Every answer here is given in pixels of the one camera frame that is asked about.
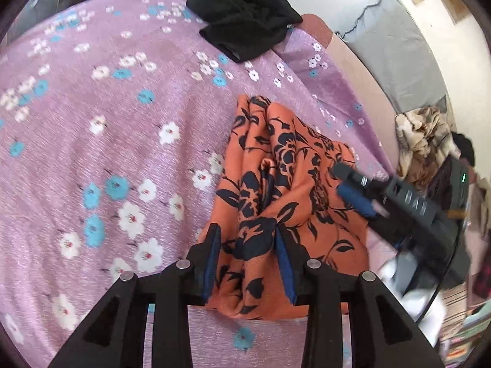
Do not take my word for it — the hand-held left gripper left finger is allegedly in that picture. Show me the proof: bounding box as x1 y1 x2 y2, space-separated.
48 223 223 368

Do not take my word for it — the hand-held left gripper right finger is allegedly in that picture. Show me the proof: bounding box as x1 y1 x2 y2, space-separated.
275 224 446 368

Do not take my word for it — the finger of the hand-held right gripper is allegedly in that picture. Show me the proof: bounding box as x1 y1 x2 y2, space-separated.
337 184 384 222
332 162 389 197

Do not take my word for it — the orange floral blouse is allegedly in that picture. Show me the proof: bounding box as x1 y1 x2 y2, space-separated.
196 95 369 320

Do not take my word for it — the beige brown floral blanket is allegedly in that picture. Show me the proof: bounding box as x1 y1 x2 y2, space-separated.
395 106 459 188

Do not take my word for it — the dark cloth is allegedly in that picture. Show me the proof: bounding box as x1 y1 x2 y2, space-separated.
450 132 476 165

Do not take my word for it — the pink mattress cover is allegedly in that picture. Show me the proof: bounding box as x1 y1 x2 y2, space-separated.
301 13 397 162

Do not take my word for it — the striped pillow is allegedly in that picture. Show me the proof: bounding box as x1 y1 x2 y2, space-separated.
437 286 470 315

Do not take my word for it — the grey pillow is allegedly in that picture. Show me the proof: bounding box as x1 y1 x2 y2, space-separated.
338 0 449 112

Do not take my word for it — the purple floral bedsheet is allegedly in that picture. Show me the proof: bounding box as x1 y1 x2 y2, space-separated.
0 0 396 368

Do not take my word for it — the black garment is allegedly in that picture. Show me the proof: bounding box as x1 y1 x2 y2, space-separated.
186 0 303 63

